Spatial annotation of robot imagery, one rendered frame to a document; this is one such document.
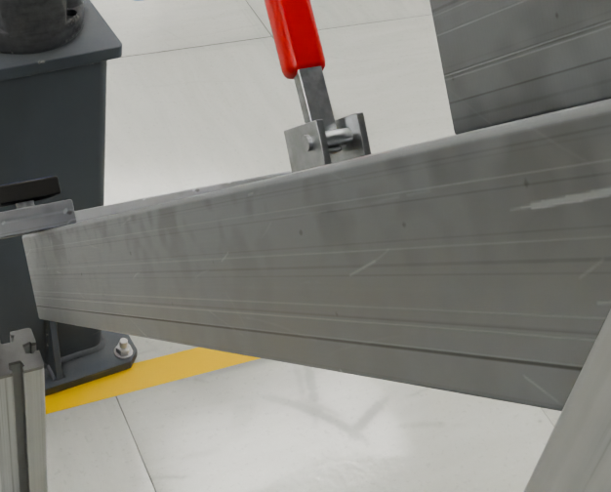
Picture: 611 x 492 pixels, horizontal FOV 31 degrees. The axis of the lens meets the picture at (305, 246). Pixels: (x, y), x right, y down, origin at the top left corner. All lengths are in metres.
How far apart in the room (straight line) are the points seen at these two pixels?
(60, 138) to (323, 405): 0.58
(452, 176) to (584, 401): 0.10
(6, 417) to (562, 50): 0.67
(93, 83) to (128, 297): 0.81
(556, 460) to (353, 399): 1.51
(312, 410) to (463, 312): 1.40
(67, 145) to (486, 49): 1.11
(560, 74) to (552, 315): 0.07
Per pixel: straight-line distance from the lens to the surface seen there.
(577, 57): 0.28
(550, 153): 0.23
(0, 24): 1.30
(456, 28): 0.32
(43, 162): 1.40
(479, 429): 1.70
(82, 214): 0.83
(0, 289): 1.52
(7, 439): 0.91
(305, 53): 0.41
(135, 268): 0.54
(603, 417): 0.16
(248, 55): 2.32
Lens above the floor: 1.29
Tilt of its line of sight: 43 degrees down
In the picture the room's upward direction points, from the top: 11 degrees clockwise
